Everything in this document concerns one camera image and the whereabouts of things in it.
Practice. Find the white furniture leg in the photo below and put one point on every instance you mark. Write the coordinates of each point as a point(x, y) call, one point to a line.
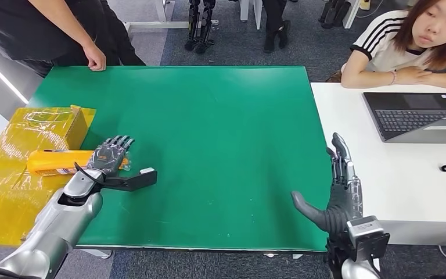
point(257, 13)

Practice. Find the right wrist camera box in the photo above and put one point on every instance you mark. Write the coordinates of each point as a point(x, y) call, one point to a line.
point(367, 238)

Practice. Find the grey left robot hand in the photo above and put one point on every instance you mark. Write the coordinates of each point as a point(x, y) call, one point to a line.
point(109, 158)

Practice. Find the person's legs in black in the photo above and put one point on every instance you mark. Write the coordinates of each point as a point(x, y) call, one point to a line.
point(277, 23)

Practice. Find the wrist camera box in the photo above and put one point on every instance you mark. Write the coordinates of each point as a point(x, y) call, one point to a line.
point(138, 180)
point(367, 238)

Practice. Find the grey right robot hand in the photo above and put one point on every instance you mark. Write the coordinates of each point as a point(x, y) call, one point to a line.
point(340, 208)

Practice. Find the black humanoid robot legs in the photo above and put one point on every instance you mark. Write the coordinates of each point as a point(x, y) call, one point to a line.
point(200, 27)

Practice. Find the brown bag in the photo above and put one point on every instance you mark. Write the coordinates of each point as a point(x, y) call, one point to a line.
point(333, 77)

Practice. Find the standing person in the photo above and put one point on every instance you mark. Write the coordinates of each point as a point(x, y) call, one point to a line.
point(23, 27)

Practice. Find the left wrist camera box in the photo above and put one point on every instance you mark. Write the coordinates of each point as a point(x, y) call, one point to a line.
point(138, 180)

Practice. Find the yellow taped cardboard box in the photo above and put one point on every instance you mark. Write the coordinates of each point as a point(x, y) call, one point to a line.
point(11, 208)

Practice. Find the orange plastic bottle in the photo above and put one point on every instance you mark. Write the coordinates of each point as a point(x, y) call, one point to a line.
point(53, 160)

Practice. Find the seated person's hand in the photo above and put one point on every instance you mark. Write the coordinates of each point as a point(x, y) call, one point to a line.
point(413, 75)

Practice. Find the seated person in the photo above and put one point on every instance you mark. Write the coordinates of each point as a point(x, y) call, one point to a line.
point(384, 46)

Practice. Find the white desk frame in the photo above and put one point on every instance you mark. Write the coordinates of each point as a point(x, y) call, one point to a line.
point(157, 24)

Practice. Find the white slanted desk leg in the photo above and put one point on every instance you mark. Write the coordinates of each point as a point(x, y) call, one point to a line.
point(352, 13)

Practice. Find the green table mat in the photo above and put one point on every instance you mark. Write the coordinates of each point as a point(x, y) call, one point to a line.
point(207, 134)

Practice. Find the white table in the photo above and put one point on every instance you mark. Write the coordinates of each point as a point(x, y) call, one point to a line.
point(392, 173)

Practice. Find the standing person's hand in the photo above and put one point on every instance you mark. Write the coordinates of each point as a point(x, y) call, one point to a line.
point(95, 57)

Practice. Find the dark grey laptop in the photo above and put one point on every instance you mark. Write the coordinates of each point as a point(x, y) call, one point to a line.
point(419, 117)

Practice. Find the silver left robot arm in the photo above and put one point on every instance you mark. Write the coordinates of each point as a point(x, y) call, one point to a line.
point(61, 223)

